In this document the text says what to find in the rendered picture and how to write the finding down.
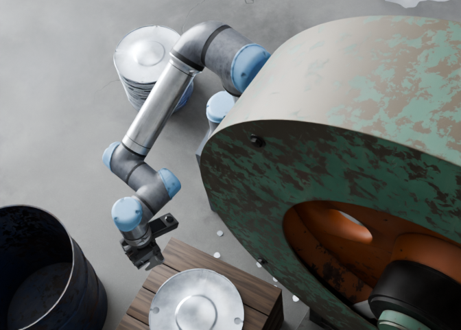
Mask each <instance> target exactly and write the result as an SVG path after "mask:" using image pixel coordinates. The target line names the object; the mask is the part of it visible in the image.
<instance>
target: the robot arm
mask: <svg viewBox="0 0 461 330"><path fill-rule="evenodd" d="M169 54H170V60H169V62H168V63H167V66H166V67H165V69H164V70H163V72H162V74H161V76H160V78H159V79H158V81H157V82H156V84H155V85H154V88H153V89H152V91H151V93H150V94H149V96H148V97H147V99H146V101H145V103H144V105H143V106H142V108H141V109H140V111H139V113H138V115H137V116H136V118H135V120H134V121H133V123H132V125H131V126H130V128H129V130H128V131H127V133H126V135H125V137H124V138H123V140H122V142H114V143H112V144H110V145H109V148H106V150H105V151H104V154H103V157H102V160H103V163H104V164H105V166H107V168H108V169H110V170H111V172H112V173H113V174H115V175H116V176H118V177H119V178H120V179H122V181H124V182H125V183H126V184H127V185H128V186H129V187H130V188H132V189H133V190H134V191H135V192H136V193H135V194H134V195H133V196H132V197H125V198H122V199H119V200H118V201H116V203H115V204H114V205H113V208H112V217H113V221H114V223H115V226H116V227H117V228H118V229H119V231H120V233H121V235H122V236H123V238H122V239H121V240H119V243H120V244H121V247H122V248H123V250H124V253H125V254H126V255H127V256H128V258H129V260H131V262H132V263H133V265H134V266H136V267H137V269H138V270H139V269H141V268H142V267H143V266H144V265H146V264H147V263H149V264H148V265H147V266H146V268H145V270H146V271H148V270H150V269H152V268H154V267H155V266H157V265H161V264H163V262H164V260H165V258H164V256H163V255H162V253H161V249H160V248H159V246H158V244H157V243H156V240H155V239H156V238H157V237H160V236H161V235H164V234H165V233H168V232H170V231H172V230H174V229H176V228H178V225H179V222H178V221H177V219H176V218H175V217H174V216H173V215H172V214H171V213H166V214H164V215H162V216H160V217H158V218H156V219H153V220H151V219H152V218H153V217H154V216H155V215H156V214H157V213H158V212H159V211H160V210H161V209H162V208H163V207H164V206H165V205H166V204H167V203H168V202H169V201H170V200H172V198H173V197H174V196H175V195H176V194H177V193H178V192H179V191H180V189H181V184H180V181H179V180H178V178H177V177H176V176H175V175H174V174H173V173H172V172H171V171H170V170H168V169H167V168H161V169H160V170H158V172H157V171H155V170H154V169H153V168H152V167H150V166H149V165H148V164H147V163H146V162H145V161H144V160H145V157H146V156H147V154H148V153H149V151H150V150H151V148H152V146H153V145H154V143H155V141H156V140H157V138H158V136H159V134H160V133H161V131H162V130H163V128H164V127H165V124H166V123H167V121H168V120H169V118H170V117H171V115H172V113H173V111H174V110H175V108H176V107H177V105H178V103H179V101H180V100H181V98H182V96H183V95H184V93H185V91H186V90H187V88H188V87H189V85H190V84H191V81H192V80H193V78H194V77H195V75H196V74H197V73H202V71H203V69H204V68H205V67H207V68H208V69H210V70H211V71H212V72H214V73H215V74H217V75H218V76H219V77H220V79H221V81H222V85H223V87H224V89H225V91H221V92H219V93H216V94H215V95H214V96H213V97H212V98H211V99H210V100H209V101H208V104H207V106H206V115H207V117H208V119H209V125H210V129H211V130H210V133H209V136H208V139H209V137H210V136H211V135H212V134H213V132H214V131H215V129H216V128H217V127H218V126H219V124H220V123H221V122H222V120H223V119H224V118H225V116H226V115H227V114H228V112H229V111H230V110H231V108H232V107H233V106H234V105H235V103H236V102H237V100H238V99H239V98H240V97H241V95H242V94H243V92H244V91H245V90H246V89H247V87H248V86H249V84H250V83H251V82H252V81H253V80H254V78H255V77H256V75H257V74H258V72H260V70H261V69H262V67H263V66H264V64H265V63H266V62H267V61H268V59H269V58H270V56H271V54H270V53H269V52H267V51H266V50H265V49H264V48H263V47H262V46H261V45H258V44H256V43H254V42H252V41H251V40H250V39H248V38H246V37H245V36H244V35H242V34H240V33H239V32H238V31H236V30H234V29H233V28H232V27H231V26H229V25H227V24H225V23H223V22H221V21H205V22H202V23H199V24H197V25H195V26H193V27H191V28H190V29H189V30H187V31H186V32H185V33H184V34H183V35H182V36H181V37H180V38H179V39H178V40H177V41H176V42H175V44H174V46H173V47H172V49H171V51H170V53H169ZM150 220H151V221H150Z"/></svg>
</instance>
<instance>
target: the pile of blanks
mask: <svg viewBox="0 0 461 330"><path fill-rule="evenodd" d="M115 67H116V66H115ZM116 69H117V68H116ZM117 72H118V74H119V77H120V80H121V82H122V84H123V86H124V88H125V91H126V95H127V96H128V99H129V101H130V103H131V104H132V106H133V107H134V108H135V109H136V110H137V111H140V109H141V108H142V106H143V105H144V103H145V101H146V99H147V97H148V96H149V94H150V93H151V91H152V89H153V88H154V85H155V84H156V82H153V83H143V82H141V83H138V82H133V81H131V80H129V79H127V78H125V77H123V76H122V74H120V72H119V71H118V70H117ZM192 93H193V80H192V81H191V84H190V85H189V87H188V88H187V90H186V91H185V93H184V95H183V96H182V98H181V100H180V101H179V103H178V105H177V107H176V108H175V110H174V111H173V113H174V112H176V111H178V110H180V109H181V108H182V107H183V106H184V105H185V104H186V102H188V101H189V99H190V97H191V95H192Z"/></svg>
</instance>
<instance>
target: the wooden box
mask: <svg viewBox="0 0 461 330"><path fill-rule="evenodd" d="M162 255H163V256H164V258H165V260H164V262H163V264H161V265H157V266H155V267H154V268H152V270H151V272H150V273H149V275H148V276H147V278H146V280H145V282H144V283H143V285H142V287H141V289H140V290H139V292H138V293H137V295H136V296H135V298H134V300H133V302H132V303H131V305H130V306H129V308H128V310H127V312H126V313H127V314H125V315H124V317H123V318H122V320H121V322H120V323H119V325H118V327H117V328H116V330H150V325H149V313H150V307H151V304H152V301H153V298H154V297H155V295H156V293H157V291H158V290H159V288H160V287H161V286H162V284H164V282H166V281H167V280H168V279H170V278H171V277H172V276H174V275H175V274H178V273H180V272H183V271H185V270H190V269H207V270H212V271H215V272H216V273H218V274H221V275H223V276H225V277H226V278H227V279H228V280H229V281H230V282H231V283H232V284H233V285H234V286H235V287H236V289H237V291H238V292H239V295H240V296H241V300H242V303H243V306H244V321H243V327H242V330H279V329H280V328H281V325H282V322H283V320H284V315H283V297H282V289H281V288H279V287H277V286H275V285H272V284H270V283H268V282H266V281H264V280H262V279H260V278H257V277H255V276H253V275H251V274H249V273H247V272H245V271H243V270H240V269H239V268H236V267H235V266H232V265H231V264H229V263H226V262H224V261H222V260H220V259H218V258H216V257H214V256H212V255H210V254H207V253H205V252H203V251H201V250H199V249H197V248H195V247H193V246H190V245H189V244H186V243H184V242H183V241H180V240H179V239H176V238H174V237H171V238H170V240H169V241H168V243H167V245H166V247H165V248H164V250H163V252H162Z"/></svg>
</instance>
